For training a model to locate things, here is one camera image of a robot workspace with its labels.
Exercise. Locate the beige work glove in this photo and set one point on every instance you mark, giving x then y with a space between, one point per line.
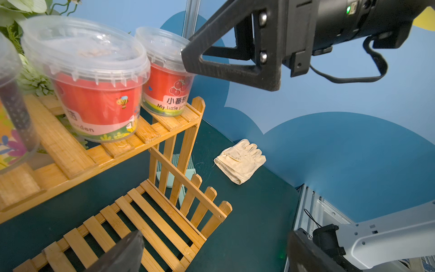
240 161

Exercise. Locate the wooden slatted shelf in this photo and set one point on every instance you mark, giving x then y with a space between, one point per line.
63 215

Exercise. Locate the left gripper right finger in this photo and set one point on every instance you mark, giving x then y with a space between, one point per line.
304 256

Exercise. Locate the aluminium mounting rail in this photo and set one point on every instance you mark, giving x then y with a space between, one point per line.
313 212

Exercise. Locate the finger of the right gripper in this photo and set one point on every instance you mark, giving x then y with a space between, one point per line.
210 51

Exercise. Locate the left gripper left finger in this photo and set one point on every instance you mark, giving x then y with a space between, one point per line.
125 256

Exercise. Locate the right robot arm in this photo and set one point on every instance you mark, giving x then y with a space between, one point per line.
406 234

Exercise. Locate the clear seed cup orange base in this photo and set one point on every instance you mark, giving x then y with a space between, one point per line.
19 139

